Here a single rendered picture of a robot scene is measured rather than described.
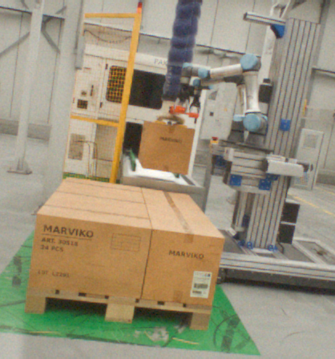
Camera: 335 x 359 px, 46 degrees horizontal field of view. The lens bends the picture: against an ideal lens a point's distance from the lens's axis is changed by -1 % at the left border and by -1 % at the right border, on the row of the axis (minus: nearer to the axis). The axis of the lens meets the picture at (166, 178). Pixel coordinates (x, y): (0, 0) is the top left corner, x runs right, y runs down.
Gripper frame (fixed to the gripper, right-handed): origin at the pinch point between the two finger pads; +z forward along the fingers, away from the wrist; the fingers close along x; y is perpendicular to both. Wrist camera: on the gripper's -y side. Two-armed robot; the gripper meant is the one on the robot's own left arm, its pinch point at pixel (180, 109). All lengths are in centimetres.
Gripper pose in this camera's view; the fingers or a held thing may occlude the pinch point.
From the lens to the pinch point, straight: 310.2
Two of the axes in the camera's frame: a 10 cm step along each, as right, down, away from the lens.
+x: -9.8, -1.5, -1.3
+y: -1.0, -1.6, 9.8
